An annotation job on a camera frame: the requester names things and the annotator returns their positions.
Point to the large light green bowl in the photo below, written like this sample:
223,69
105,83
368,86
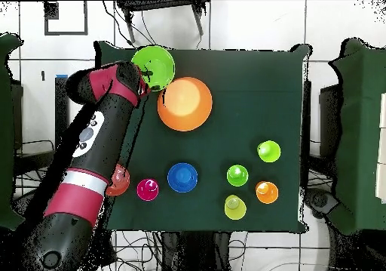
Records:
159,62

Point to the large orange bowl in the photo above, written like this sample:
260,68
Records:
185,105

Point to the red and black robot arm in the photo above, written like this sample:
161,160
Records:
90,162

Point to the blue tape strip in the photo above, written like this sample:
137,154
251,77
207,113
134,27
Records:
61,76

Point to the dark green tablecloth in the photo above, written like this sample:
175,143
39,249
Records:
241,102

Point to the black metal stand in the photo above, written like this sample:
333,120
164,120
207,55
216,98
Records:
328,117
60,117

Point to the blue bowl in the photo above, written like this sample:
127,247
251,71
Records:
182,177

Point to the small red-orange bowl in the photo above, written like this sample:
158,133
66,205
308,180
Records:
120,180

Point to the red cup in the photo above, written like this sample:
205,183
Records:
147,190

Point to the lime green cup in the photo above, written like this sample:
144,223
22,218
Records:
269,151

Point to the neighbouring green covered table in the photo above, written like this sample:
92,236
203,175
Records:
359,132
7,132

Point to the yellow cup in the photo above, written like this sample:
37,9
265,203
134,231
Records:
235,207

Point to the orange cup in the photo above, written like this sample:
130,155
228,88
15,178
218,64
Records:
267,192

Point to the black camera tripod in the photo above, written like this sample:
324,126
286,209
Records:
159,5

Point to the grey square frame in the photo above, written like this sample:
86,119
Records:
86,17

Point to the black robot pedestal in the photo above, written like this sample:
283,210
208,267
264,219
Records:
193,250

